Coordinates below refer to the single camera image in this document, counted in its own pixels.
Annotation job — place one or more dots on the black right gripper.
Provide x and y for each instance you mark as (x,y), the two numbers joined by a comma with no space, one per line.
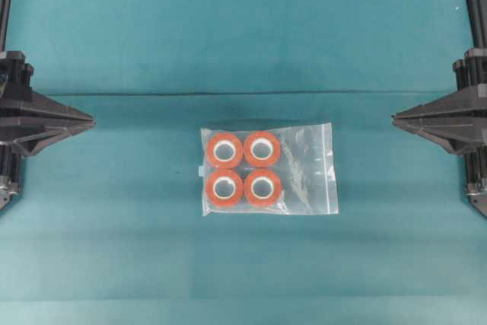
(455,112)

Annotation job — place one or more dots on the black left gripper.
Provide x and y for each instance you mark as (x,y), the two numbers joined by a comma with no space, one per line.
(16,93)

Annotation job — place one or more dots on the clear zip bag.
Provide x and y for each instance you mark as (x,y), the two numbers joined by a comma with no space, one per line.
(305,167)

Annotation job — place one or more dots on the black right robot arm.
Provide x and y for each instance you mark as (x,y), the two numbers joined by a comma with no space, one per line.
(477,19)

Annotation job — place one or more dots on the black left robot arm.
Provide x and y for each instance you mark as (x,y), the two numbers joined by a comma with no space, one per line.
(30,121)

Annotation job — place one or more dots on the orange tape roll top left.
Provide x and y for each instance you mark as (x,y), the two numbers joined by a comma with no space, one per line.
(224,150)

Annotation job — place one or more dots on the orange tape roll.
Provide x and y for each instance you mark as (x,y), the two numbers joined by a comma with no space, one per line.
(224,188)
(262,187)
(262,149)
(224,150)

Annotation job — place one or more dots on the orange tape roll top right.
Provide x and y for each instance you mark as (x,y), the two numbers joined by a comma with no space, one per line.
(262,149)

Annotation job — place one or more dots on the orange tape roll bottom left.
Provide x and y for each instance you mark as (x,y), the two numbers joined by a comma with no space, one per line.
(224,188)

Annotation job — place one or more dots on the orange tape roll bottom right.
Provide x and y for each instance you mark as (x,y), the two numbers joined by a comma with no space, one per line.
(262,187)

